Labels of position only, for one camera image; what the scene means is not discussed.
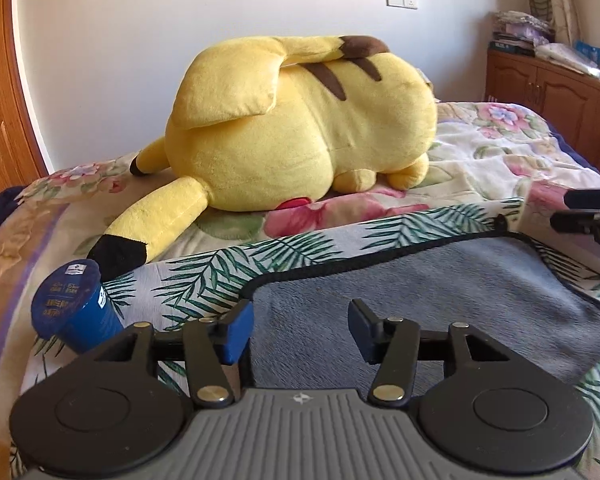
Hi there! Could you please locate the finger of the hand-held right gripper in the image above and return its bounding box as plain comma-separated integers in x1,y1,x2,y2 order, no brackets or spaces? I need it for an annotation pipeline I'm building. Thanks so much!
564,184,600,210
550,210,600,235

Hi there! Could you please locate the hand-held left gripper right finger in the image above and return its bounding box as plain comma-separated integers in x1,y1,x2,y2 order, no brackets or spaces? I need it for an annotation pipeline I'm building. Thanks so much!
347,299,514,404

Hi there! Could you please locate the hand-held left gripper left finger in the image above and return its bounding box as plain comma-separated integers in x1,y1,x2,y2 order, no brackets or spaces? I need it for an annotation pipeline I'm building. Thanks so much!
87,299,255,409

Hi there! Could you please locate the grey towel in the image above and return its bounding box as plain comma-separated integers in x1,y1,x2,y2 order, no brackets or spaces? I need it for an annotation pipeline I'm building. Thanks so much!
240,234,600,387

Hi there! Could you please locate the dark blue bed sheet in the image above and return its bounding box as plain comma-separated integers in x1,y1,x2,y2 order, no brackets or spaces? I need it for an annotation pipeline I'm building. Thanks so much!
549,122,600,184

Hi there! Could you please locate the floral blanket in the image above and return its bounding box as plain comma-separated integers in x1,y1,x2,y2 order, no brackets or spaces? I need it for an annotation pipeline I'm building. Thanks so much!
0,101,600,480

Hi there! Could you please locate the white leaf print cloth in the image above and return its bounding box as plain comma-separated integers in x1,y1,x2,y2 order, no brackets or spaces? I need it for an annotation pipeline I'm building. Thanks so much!
20,197,600,476

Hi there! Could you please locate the wooden cabinet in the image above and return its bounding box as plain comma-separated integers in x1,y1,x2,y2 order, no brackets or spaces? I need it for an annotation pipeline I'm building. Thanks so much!
484,47,600,182

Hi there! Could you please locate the white plastic bag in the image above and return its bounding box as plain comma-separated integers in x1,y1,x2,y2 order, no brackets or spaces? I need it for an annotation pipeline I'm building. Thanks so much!
535,42,600,80

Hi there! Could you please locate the blue packet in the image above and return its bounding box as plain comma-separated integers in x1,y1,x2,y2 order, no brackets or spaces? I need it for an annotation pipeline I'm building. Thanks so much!
574,40,600,67

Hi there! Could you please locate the blue cylindrical can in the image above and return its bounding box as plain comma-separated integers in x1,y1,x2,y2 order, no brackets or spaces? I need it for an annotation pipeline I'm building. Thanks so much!
30,259,126,355

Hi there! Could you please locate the stack of folded items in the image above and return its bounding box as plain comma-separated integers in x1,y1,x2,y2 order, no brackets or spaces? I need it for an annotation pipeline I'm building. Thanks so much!
491,10,556,58

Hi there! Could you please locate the green woven ornament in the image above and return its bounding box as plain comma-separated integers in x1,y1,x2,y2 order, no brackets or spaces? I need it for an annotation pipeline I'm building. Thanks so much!
529,0,554,26

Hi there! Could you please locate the yellow plush toy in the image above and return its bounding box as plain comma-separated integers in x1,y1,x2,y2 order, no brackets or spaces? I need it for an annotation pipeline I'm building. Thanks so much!
87,34,438,283

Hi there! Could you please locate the wooden wardrobe door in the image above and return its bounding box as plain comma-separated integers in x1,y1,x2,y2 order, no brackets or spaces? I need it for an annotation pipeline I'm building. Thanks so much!
0,0,50,197

